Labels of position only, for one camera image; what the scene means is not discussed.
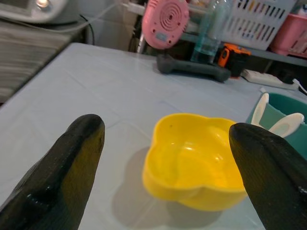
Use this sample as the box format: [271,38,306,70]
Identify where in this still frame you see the pink plastic basket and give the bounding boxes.
[269,13,307,56]

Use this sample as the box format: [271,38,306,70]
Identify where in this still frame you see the white power strip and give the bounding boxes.
[240,69,299,91]

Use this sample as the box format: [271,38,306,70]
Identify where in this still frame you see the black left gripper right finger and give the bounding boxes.
[228,122,307,230]

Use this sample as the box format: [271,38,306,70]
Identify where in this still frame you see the orange and black device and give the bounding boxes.
[217,43,252,78]

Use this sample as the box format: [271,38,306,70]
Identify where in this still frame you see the white plastic lattice basket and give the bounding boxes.
[222,0,297,51]

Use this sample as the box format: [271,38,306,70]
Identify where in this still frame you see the clear plastic water bottle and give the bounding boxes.
[190,0,234,64]

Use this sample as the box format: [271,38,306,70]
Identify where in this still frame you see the yellow flower-shaped plastic bowl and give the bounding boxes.
[142,113,248,211]

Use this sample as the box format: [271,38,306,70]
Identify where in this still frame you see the dark grey fan base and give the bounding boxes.
[156,53,232,83]

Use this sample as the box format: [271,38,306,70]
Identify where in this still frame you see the white appliance with light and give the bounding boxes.
[0,0,81,24]

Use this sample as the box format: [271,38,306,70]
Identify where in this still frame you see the pink round fan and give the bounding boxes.
[141,0,190,50]

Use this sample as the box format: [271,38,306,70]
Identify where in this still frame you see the light blue tablecloth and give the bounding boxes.
[0,42,307,230]

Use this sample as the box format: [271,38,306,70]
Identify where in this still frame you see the grey striped cloth cover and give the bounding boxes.
[0,20,84,103]

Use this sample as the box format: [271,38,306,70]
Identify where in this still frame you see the teal cup with bunny ears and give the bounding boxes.
[245,92,307,159]

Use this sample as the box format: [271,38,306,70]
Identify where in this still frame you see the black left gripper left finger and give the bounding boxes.
[0,114,106,230]

